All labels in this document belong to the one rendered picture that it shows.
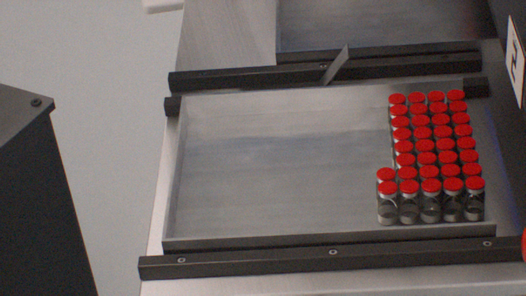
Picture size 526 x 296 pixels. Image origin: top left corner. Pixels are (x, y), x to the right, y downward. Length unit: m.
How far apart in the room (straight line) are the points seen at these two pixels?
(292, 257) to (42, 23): 2.40
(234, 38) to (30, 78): 1.72
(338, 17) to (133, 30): 1.83
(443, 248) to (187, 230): 0.28
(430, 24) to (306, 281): 0.50
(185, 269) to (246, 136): 0.24
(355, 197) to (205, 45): 0.39
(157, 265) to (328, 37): 0.48
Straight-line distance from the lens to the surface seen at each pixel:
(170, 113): 1.28
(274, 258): 1.04
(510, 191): 1.15
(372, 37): 1.39
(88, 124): 2.84
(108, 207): 2.55
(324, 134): 1.22
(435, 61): 1.31
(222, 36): 1.43
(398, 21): 1.43
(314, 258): 1.04
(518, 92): 1.08
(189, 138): 1.24
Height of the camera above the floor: 1.62
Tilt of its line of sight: 38 degrees down
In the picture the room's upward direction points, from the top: 6 degrees counter-clockwise
